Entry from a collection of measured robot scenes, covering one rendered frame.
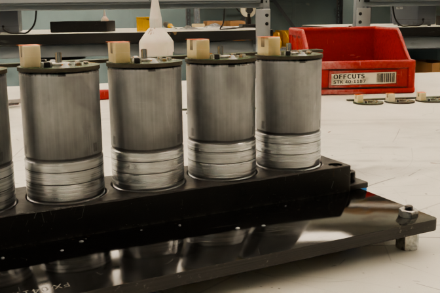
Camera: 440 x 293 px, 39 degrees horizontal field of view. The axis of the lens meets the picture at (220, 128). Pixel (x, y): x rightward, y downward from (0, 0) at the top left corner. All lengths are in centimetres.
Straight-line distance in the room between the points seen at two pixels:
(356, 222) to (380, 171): 11
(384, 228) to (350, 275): 2
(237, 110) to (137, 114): 3
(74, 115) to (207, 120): 5
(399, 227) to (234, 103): 7
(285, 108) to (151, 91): 5
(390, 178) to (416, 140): 9
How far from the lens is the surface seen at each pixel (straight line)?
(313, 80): 23
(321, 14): 495
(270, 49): 23
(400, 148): 37
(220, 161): 21
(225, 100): 21
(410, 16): 300
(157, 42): 61
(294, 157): 23
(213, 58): 21
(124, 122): 20
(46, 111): 19
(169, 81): 20
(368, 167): 32
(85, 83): 19
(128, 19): 466
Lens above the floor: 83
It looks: 11 degrees down
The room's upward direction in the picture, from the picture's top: 1 degrees counter-clockwise
